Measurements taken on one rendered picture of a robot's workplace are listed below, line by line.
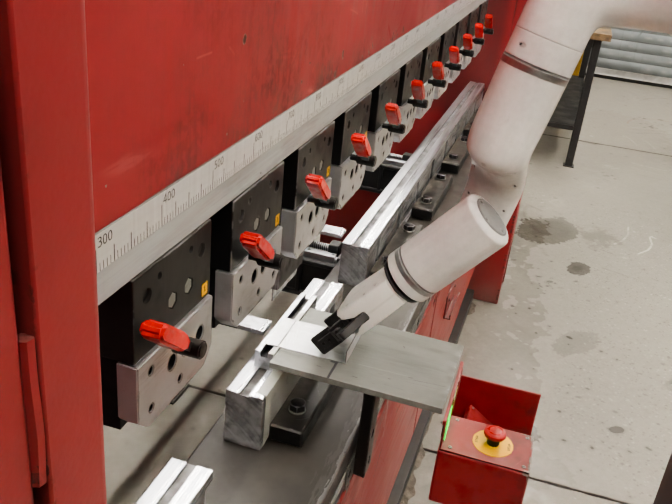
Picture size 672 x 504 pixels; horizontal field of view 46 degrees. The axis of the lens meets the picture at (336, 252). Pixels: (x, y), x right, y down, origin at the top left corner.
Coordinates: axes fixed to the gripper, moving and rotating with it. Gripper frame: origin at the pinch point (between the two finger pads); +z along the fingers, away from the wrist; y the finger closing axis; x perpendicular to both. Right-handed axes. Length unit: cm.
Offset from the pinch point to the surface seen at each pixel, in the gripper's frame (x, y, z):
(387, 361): 8.7, 0.6, -4.3
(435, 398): 15.4, 6.7, -10.0
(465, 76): -8, -215, 13
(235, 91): -32, 30, -30
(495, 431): 34.7, -15.3, -1.6
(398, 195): -2, -75, 9
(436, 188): 6, -102, 10
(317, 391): 6.8, -0.2, 9.9
